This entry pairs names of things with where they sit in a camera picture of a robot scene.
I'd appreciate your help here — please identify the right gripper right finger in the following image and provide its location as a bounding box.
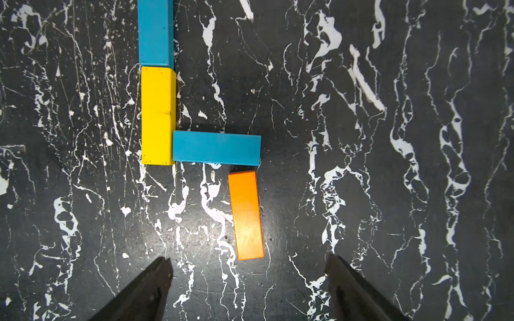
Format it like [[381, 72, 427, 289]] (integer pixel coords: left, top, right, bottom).
[[325, 253, 410, 320]]

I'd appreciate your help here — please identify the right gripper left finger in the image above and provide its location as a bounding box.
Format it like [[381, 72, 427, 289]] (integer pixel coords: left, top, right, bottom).
[[91, 257, 173, 320]]

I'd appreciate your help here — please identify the orange block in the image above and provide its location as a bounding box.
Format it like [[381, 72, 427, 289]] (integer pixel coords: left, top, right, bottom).
[[228, 171, 264, 261]]

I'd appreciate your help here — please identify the teal block body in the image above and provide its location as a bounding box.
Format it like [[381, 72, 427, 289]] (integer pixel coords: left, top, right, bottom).
[[173, 131, 261, 167]]

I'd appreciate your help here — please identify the yellow block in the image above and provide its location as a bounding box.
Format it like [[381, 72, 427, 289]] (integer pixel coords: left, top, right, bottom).
[[141, 66, 177, 166]]

